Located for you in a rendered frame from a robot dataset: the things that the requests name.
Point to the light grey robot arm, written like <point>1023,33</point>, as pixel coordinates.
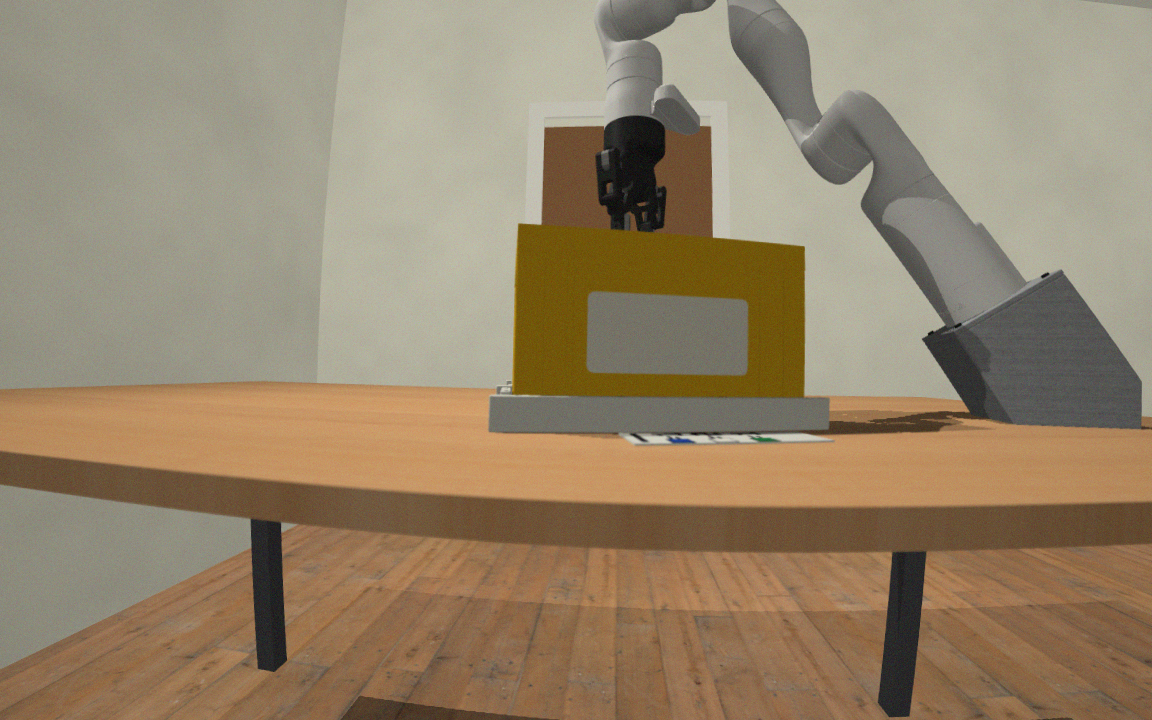
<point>956,263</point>

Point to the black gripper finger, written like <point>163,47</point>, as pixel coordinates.
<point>657,196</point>
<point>608,167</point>

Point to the white paper pick list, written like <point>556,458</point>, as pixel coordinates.
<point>720,438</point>

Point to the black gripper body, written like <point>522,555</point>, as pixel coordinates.
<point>640,139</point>

